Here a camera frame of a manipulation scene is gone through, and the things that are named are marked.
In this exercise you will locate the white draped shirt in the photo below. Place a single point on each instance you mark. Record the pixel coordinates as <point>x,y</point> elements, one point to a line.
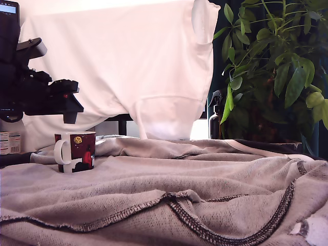
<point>128,64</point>

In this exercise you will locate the grey knitted cloth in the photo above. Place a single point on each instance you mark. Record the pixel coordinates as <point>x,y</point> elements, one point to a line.
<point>164,184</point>

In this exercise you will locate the black computer monitor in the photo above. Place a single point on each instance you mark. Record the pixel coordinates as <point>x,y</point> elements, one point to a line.
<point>9,7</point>

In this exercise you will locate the green leafy houseplant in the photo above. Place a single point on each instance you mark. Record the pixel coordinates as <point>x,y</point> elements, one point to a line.
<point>282,77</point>

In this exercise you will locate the black spray bottle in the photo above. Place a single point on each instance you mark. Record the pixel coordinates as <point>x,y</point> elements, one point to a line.
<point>214,123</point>

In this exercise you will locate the black furniture frame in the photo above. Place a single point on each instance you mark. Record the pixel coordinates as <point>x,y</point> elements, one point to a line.
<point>123,124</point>

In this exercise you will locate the white cardboard box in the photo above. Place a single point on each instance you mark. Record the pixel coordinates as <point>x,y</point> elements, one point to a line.
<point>9,143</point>

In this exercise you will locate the red picture coffee mug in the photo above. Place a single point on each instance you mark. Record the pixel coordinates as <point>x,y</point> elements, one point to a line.
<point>82,151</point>

